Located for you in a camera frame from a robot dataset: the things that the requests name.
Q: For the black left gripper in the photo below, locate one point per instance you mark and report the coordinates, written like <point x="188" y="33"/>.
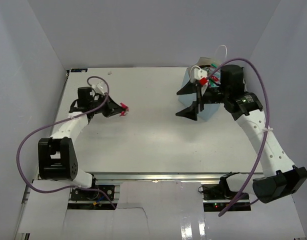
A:
<point x="112" y="108"/>

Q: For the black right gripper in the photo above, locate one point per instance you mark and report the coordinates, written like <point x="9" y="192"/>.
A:
<point x="190" y="112"/>

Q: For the red candy wrapper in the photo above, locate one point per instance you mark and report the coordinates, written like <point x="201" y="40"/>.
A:
<point x="125" y="110"/>

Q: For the teal Fox's candy bag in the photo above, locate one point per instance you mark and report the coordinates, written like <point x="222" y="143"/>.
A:
<point x="215" y="79"/>

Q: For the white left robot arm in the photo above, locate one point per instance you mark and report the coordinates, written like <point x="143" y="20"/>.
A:
<point x="57" y="158"/>

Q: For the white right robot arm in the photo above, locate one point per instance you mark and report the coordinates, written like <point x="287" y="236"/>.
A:
<point x="226" y="85"/>

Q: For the light blue paper bag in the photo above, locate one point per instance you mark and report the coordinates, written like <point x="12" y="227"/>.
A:
<point x="219" y="56"/>

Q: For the blue corner label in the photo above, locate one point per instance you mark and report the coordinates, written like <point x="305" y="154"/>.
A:
<point x="78" y="70"/>

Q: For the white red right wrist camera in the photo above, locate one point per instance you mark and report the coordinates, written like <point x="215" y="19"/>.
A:
<point x="199" y="76"/>

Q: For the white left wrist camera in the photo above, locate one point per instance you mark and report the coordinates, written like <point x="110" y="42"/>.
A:
<point x="98" y="88"/>

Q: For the aluminium front frame rail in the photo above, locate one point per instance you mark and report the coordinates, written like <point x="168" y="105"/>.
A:
<point x="156" y="176"/>

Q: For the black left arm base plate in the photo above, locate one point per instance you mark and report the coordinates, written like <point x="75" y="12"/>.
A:
<point x="85" y="195"/>

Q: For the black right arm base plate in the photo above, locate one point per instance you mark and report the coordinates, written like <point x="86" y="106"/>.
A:
<point x="215" y="192"/>

